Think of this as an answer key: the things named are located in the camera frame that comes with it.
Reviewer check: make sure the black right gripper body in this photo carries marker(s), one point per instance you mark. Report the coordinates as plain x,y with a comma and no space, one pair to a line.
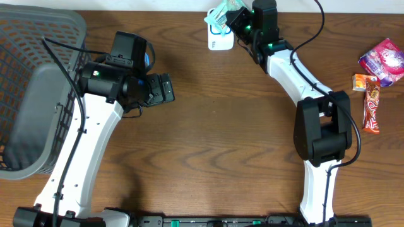
235,20

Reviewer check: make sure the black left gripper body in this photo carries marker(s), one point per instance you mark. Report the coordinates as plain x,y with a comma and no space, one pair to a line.
162,89

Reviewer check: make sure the mint green wipes pack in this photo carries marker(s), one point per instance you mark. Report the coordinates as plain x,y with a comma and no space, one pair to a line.
217,18

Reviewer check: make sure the orange white tissue pack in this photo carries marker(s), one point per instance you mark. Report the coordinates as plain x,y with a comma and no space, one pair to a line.
359,82

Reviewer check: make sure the red purple pad pack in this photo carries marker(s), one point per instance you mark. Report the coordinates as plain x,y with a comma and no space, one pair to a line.
385,61

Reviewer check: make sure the red orange chocolate bar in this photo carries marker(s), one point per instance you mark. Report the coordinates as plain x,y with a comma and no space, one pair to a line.
371,103

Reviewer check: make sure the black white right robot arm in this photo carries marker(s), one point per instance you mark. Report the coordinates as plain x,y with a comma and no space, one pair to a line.
322,130

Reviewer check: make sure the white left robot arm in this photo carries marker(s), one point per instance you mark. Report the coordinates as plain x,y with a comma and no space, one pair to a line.
107,93

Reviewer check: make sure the white barcode scanner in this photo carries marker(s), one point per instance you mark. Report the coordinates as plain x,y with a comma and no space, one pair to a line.
218,42

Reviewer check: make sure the dark grey plastic basket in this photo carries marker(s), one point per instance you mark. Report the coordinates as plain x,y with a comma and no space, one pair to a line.
37,102

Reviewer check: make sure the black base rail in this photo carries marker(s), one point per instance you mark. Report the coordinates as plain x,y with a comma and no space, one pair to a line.
287,221

